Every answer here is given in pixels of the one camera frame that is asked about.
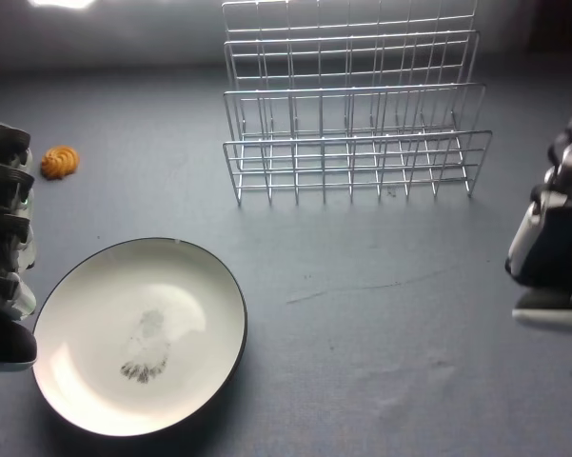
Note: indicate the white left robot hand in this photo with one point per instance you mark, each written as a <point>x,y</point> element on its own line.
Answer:
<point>2,190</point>

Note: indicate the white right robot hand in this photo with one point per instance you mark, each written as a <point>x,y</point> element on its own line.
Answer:
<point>561,238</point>

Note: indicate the white plate with black rim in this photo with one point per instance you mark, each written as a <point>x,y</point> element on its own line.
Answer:
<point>138,304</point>

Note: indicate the orange swirl cookie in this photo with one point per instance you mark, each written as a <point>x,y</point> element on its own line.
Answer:
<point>60,163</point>

